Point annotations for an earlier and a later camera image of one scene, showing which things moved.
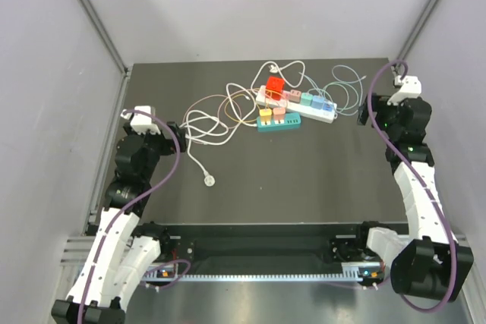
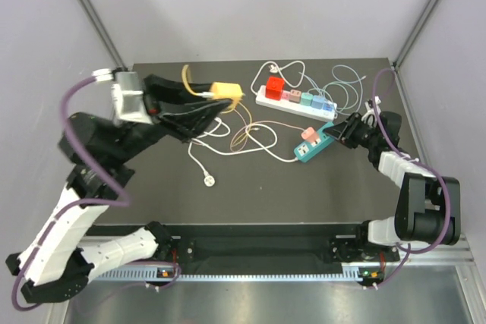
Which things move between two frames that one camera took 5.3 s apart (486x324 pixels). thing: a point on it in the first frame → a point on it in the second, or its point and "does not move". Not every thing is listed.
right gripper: [377, 105] → [352, 124]
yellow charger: [265, 114] → [227, 90]
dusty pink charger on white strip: [295, 95] does not move
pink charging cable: [224, 95] → [254, 123]
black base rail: [266, 244] does not move
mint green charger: [306, 99] does not move
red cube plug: [274, 86] does not move
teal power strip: [292, 121] → [307, 152]
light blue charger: [318, 102] does not move
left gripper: [179, 133] → [185, 121]
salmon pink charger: [279, 114] → [310, 134]
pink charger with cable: [238, 94] → [187, 77]
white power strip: [296, 108] does not move
